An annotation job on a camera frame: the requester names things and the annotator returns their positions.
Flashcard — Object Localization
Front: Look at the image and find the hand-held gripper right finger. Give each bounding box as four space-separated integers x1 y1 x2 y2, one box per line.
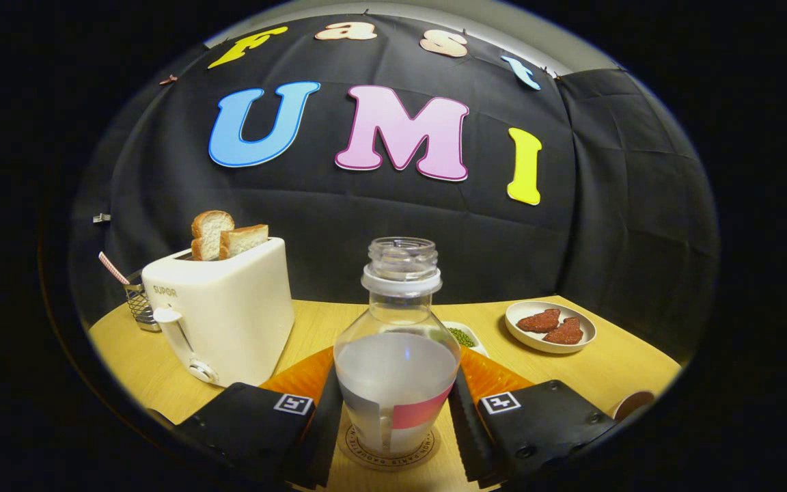
448 346 620 489

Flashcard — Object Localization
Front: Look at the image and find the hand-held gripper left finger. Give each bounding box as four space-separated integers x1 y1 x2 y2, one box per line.
174 346 344 490

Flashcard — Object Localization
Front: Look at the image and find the beige cup with disc handle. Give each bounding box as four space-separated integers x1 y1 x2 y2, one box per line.
612 390 656 422

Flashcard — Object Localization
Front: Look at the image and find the round wooden coaster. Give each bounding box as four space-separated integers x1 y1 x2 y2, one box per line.
337 422 441 471

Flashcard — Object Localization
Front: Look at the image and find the clear juice bottle red label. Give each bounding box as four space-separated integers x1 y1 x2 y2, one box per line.
333 236 461 457

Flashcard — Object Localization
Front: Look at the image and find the white round plate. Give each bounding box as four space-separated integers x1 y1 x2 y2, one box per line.
505 301 597 354

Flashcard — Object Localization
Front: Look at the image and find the wooden table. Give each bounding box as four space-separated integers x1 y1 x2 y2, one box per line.
87 295 682 492

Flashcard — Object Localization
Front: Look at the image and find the brown meat piece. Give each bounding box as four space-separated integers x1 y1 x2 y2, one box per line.
516 308 562 333
542 316 584 345

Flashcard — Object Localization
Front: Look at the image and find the white toaster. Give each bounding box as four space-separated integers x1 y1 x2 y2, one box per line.
141 237 296 388

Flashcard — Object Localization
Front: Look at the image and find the white divided dish with beans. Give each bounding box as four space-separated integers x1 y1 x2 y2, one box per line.
443 321 490 358

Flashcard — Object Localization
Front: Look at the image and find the short bread slice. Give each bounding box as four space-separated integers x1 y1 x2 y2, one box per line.
219 224 270 260

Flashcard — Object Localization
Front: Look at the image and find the tall bread slice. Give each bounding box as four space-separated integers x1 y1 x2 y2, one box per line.
191 210 236 262

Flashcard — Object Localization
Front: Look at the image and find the red striped straw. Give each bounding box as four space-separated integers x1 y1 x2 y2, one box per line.
98 251 130 286

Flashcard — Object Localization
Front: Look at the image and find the metal wire mesh holder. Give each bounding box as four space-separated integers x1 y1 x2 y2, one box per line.
124 270 162 333

